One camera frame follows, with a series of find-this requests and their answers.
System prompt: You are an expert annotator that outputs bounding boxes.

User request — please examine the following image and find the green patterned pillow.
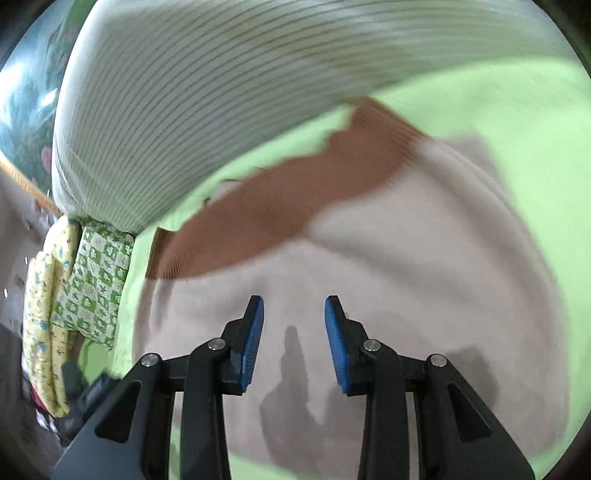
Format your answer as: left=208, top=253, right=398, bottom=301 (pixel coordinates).
left=50, top=221, right=134, bottom=350

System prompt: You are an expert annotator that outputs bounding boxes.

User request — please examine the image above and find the green bed sheet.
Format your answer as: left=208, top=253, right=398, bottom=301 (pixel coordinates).
left=80, top=57, right=590, bottom=479

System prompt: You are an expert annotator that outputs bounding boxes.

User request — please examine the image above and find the white striped duvet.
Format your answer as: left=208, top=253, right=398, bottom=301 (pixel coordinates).
left=52, top=0, right=574, bottom=233

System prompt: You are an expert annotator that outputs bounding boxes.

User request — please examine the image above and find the beige fleece garment brown trim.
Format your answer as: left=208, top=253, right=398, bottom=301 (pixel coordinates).
left=133, top=101, right=569, bottom=479

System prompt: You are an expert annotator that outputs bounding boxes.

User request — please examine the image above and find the yellow floral quilt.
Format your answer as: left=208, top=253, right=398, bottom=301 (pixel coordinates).
left=21, top=215, right=81, bottom=418

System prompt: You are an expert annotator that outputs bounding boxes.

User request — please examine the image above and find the gold framed floral painting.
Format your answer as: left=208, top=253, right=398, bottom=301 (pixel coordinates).
left=1, top=1, right=79, bottom=215

